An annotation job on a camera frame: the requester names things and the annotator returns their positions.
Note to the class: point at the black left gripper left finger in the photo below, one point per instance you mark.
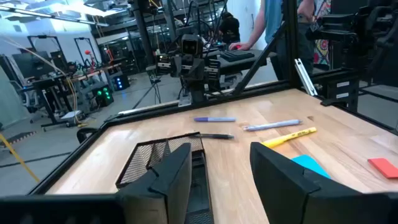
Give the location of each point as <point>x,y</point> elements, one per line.
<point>168,186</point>

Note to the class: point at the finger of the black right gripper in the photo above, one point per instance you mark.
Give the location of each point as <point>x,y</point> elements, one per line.
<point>196,70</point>
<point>178,67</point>

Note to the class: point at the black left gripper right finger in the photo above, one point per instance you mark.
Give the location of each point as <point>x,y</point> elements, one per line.
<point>286,186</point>

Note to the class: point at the blue sticky note pad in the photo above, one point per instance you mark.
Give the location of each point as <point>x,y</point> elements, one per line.
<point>308,163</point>

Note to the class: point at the yellow highlighter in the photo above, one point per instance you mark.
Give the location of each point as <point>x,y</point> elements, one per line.
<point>292,136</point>

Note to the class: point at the purple marker pen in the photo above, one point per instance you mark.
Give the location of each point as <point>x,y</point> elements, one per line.
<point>214,119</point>

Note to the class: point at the lavender pen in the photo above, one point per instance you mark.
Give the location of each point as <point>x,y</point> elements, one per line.
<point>273,125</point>

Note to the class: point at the orange eraser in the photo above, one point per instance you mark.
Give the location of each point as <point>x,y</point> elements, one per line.
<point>384,168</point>

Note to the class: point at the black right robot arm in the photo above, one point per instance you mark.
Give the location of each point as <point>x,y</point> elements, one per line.
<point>197,91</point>

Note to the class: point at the black mesh desk organizer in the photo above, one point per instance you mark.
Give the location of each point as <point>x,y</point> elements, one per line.
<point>136,161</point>

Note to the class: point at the black keyboard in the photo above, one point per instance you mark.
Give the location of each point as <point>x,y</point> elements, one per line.
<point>236,55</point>

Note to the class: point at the black computer desk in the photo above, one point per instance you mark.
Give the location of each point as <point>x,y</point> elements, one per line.
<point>242,65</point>

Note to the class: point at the person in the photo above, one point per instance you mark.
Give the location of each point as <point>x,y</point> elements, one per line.
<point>230,28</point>
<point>272,15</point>

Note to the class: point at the computer tower blue lights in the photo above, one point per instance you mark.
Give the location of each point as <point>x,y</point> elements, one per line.
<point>121,82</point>

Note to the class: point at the computer tower green lights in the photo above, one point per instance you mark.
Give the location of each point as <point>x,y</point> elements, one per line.
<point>104,95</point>

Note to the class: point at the wooden workbench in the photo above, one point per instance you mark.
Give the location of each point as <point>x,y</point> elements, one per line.
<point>93,73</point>

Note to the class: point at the silver aluminium extrusion piece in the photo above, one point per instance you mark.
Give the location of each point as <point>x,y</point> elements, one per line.
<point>306,77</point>

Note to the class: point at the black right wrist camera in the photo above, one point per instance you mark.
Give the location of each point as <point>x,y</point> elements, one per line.
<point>191,45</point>

